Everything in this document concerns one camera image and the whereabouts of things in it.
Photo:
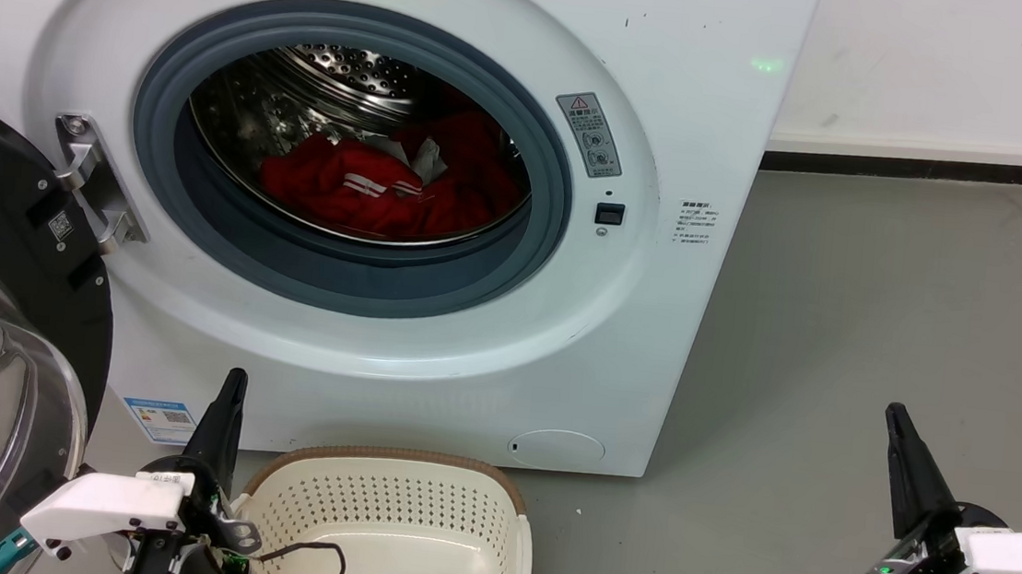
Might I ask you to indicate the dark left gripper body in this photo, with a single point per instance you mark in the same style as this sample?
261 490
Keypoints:
201 556

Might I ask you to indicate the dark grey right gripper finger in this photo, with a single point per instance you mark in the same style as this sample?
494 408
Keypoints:
915 480

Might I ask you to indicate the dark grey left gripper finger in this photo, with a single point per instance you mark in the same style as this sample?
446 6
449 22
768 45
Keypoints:
220 437

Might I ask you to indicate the red garment with white stripes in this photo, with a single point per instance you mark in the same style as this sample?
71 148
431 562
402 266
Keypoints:
335 188

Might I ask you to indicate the cream plastic laundry basket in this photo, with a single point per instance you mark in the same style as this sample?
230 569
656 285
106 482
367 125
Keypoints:
398 518

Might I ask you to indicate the stainless steel washing machine drum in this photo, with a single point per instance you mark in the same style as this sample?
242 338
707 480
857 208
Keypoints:
306 93

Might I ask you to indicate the blue energy label sticker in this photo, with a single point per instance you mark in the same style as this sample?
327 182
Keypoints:
160 421

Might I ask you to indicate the grey rubber door gasket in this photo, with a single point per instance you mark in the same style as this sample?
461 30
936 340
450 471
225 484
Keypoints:
354 278

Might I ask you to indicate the metal door hinge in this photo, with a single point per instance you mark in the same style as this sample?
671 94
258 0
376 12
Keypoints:
99 182

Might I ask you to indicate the round white filter cover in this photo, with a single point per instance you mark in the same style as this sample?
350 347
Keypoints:
556 449

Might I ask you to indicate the white text label sticker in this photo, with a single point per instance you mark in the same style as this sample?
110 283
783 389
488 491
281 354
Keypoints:
693 223

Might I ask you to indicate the black door latch socket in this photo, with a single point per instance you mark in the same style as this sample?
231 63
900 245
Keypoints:
610 213

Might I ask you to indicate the white front-load washing machine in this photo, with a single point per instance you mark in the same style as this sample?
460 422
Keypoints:
675 107

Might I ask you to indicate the grey warning sticker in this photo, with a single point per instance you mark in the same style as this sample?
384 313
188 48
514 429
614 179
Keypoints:
589 135

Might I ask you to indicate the white wall skirting board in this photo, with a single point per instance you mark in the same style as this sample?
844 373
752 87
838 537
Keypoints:
912 148

